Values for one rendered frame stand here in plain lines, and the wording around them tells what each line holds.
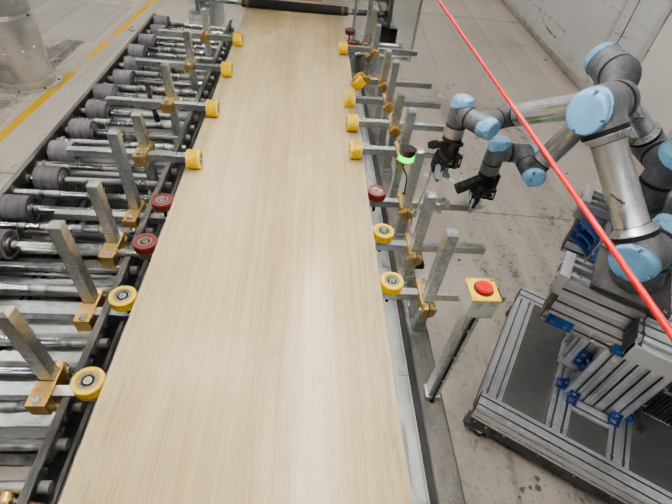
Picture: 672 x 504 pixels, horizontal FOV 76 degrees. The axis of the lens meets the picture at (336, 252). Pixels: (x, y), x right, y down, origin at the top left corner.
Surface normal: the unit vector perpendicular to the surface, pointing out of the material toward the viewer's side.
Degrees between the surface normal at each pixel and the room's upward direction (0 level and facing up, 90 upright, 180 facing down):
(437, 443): 0
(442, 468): 0
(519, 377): 0
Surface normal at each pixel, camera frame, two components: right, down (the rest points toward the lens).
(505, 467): 0.09, -0.71
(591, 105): -0.86, 0.22
